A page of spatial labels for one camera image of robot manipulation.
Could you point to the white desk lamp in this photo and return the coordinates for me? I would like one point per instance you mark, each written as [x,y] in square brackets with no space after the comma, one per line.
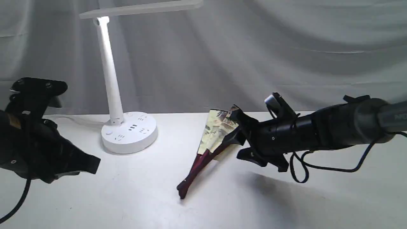
[129,34]

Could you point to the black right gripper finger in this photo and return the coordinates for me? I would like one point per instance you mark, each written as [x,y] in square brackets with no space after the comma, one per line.
[245,122]
[249,155]

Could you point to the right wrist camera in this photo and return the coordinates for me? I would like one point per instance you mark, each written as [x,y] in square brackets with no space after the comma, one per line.
[278,107]

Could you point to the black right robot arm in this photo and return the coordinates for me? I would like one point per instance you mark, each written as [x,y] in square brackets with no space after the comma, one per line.
[360,120]

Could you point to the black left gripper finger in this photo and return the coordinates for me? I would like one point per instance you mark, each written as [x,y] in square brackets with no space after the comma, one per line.
[83,162]
[68,173]

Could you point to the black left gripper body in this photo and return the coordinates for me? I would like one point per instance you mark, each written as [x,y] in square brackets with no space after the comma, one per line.
[31,145]

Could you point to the grey backdrop cloth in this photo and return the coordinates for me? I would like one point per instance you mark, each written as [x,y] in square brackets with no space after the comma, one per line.
[312,52]

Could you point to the painted paper folding fan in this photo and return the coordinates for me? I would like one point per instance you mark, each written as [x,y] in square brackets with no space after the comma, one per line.
[220,132]

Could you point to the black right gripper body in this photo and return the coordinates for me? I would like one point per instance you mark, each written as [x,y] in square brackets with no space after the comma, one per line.
[274,138]

